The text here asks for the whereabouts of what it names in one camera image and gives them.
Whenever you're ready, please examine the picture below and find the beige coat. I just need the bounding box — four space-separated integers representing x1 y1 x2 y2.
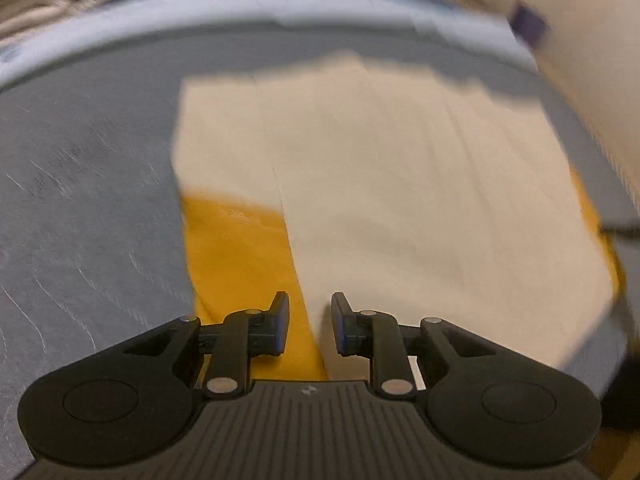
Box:
171 53 620 378

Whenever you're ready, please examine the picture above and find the yellow garment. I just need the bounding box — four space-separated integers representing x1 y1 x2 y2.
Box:
181 162 627 385

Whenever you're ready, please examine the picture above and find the light blue folded sheet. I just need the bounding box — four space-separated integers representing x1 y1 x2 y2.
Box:
1 0 537 88

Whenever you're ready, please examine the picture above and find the purple bin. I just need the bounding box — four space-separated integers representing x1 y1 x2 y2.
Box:
509 2 549 49

